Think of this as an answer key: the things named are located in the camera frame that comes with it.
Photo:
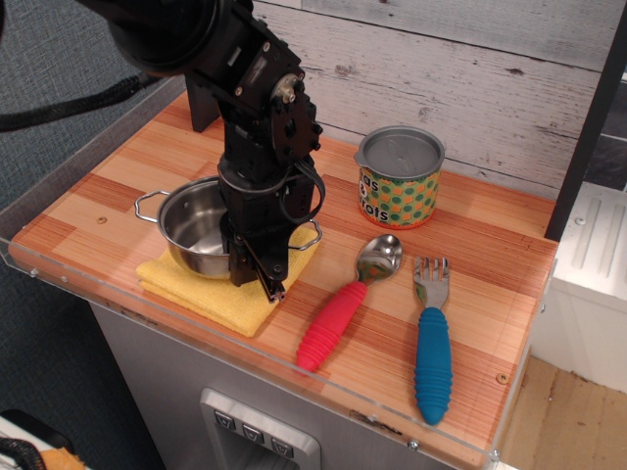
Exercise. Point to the black right post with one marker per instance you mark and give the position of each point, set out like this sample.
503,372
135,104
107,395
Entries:
593,125

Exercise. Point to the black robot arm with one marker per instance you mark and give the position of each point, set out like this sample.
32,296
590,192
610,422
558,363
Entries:
266,174

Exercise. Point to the black post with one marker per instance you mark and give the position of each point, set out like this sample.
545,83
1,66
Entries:
593,125
203,104

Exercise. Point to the small steel pot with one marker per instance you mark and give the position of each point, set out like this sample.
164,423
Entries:
189,219

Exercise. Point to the grey toy cabinet front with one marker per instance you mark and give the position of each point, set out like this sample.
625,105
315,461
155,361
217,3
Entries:
166,376

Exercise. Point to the yellow folded towel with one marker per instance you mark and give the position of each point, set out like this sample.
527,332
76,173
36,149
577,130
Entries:
240,309

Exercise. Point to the silver button panel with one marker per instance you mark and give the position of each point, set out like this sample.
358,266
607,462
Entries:
245,438

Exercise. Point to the white toy appliance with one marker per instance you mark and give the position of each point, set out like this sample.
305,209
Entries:
581,325

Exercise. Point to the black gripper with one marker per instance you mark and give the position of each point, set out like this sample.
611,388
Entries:
261,218

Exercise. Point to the orange object at corner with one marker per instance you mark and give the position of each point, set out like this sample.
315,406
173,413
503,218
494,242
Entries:
61,459

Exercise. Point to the black left post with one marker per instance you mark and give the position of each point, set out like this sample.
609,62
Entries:
203,104

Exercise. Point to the patterned peas carrots can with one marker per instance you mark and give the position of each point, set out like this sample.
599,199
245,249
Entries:
400,168

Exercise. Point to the blue handled fork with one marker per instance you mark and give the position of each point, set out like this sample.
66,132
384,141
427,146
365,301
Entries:
433,375

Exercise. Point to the red handled spoon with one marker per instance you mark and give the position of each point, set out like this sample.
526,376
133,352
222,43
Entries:
379,260

